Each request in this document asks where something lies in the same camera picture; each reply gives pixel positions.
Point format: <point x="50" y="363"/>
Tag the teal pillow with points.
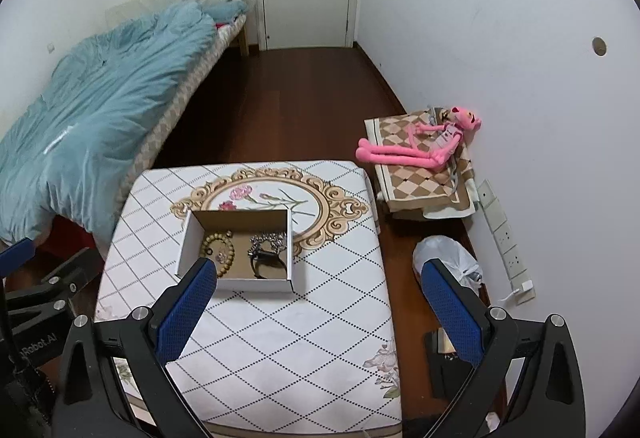
<point x="227" y="10"/>

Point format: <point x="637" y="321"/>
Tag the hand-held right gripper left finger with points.
<point x="185" y="313"/>

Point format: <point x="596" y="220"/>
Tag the round wall hole cover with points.
<point x="598" y="46"/>

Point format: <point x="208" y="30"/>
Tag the white charger plug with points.
<point x="525" y="293"/>

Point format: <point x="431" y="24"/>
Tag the pink plush toy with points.
<point x="400" y="155"/>

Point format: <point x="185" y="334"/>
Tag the cardboard box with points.
<point x="250" y="284"/>

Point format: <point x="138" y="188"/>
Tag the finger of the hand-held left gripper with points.
<point x="15" y="255"/>
<point x="75" y="270"/>

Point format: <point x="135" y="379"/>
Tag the tissue box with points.
<point x="444" y="343"/>

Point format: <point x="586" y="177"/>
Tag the white power strip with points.
<point x="502" y="233"/>

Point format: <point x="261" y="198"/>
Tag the light blue duvet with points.
<point x="90" y="132"/>

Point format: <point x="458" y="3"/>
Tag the brown checked folded blanket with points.
<point x="415" y="190"/>

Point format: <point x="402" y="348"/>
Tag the black box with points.
<point x="445" y="375"/>

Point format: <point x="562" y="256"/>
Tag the bed with patterned mattress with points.
<point x="170" y="117"/>

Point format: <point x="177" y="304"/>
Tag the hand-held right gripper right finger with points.
<point x="450" y="313"/>

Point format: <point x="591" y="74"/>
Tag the black wristband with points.
<point x="265" y="274"/>

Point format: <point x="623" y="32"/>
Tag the diamond patterned tablecloth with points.
<point x="300" y="333"/>

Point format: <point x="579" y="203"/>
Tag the white plastic bag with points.
<point x="465" y="263"/>

